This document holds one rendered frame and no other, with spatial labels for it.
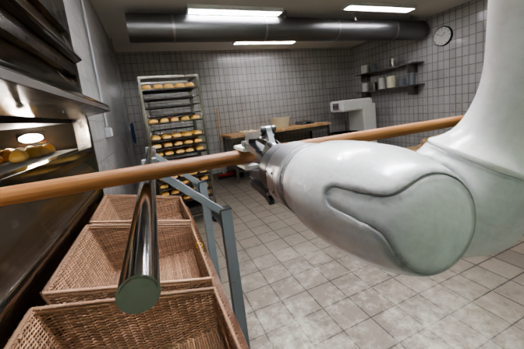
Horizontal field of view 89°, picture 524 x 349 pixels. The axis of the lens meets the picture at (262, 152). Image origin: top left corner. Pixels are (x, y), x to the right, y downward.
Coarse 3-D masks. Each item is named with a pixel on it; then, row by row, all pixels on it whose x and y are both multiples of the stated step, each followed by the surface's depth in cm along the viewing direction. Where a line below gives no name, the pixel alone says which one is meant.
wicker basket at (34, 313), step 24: (48, 312) 69; (72, 312) 71; (120, 312) 77; (144, 312) 79; (168, 312) 82; (192, 312) 85; (216, 312) 88; (24, 336) 62; (48, 336) 69; (72, 336) 72; (96, 336) 74; (144, 336) 80; (168, 336) 83; (192, 336) 85
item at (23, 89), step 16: (0, 80) 50; (16, 80) 54; (32, 80) 62; (0, 96) 60; (16, 96) 65; (32, 96) 69; (48, 96) 75; (64, 96) 83; (0, 112) 79; (16, 112) 86; (32, 112) 94; (48, 112) 105; (64, 112) 118; (80, 112) 135; (96, 112) 157
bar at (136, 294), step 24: (144, 192) 42; (192, 192) 90; (144, 216) 31; (216, 216) 95; (144, 240) 25; (144, 264) 21; (216, 264) 146; (120, 288) 19; (144, 288) 19; (240, 288) 100; (240, 312) 101
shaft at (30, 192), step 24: (432, 120) 75; (456, 120) 78; (120, 168) 47; (144, 168) 48; (168, 168) 49; (192, 168) 51; (0, 192) 41; (24, 192) 41; (48, 192) 43; (72, 192) 44
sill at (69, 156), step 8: (72, 152) 139; (80, 152) 147; (88, 152) 163; (48, 160) 107; (56, 160) 110; (64, 160) 119; (72, 160) 130; (24, 168) 89; (32, 168) 88; (40, 168) 94; (48, 168) 101; (56, 168) 108; (0, 176) 76; (8, 176) 74; (16, 176) 78; (24, 176) 82; (32, 176) 87; (40, 176) 93; (0, 184) 69; (8, 184) 73; (16, 184) 77
